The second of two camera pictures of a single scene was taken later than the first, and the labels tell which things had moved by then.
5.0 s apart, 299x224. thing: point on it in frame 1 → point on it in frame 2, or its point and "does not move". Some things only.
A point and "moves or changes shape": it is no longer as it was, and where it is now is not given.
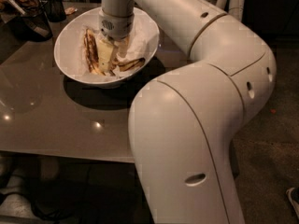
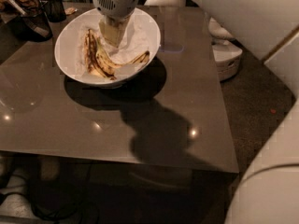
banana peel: (127, 65) moves or changes shape
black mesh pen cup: (53, 7) does not move
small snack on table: (70, 10) does not move
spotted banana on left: (91, 48) does not move
